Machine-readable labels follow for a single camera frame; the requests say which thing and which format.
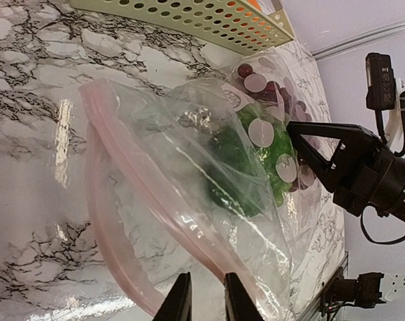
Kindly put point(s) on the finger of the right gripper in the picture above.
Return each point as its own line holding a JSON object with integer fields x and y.
{"x": 329, "y": 172}
{"x": 354, "y": 141}

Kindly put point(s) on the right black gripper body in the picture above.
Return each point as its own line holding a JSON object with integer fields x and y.
{"x": 378, "y": 181}

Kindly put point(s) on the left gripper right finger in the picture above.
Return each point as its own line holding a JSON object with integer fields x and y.
{"x": 239, "y": 306}

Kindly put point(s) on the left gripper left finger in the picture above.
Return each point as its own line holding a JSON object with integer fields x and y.
{"x": 177, "y": 306}

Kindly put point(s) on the fake green bell pepper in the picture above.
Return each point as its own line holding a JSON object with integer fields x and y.
{"x": 233, "y": 183}

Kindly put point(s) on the clear dotted zip bag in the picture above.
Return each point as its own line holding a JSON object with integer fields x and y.
{"x": 147, "y": 196}

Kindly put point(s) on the fake green grapes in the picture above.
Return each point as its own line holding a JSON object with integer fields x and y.
{"x": 273, "y": 147}

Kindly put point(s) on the fake purple grapes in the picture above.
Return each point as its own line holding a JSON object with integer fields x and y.
{"x": 266, "y": 92}

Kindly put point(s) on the green perforated plastic basket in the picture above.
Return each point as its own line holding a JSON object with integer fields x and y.
{"x": 240, "y": 26}

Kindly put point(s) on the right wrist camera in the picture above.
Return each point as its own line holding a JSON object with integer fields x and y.
{"x": 382, "y": 90}

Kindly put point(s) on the front aluminium frame rail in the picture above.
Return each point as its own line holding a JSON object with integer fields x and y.
{"x": 323, "y": 307}

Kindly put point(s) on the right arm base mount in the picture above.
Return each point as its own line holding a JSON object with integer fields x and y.
{"x": 363, "y": 292}

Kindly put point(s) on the right aluminium frame post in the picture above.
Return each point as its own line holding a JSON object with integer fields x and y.
{"x": 368, "y": 37}

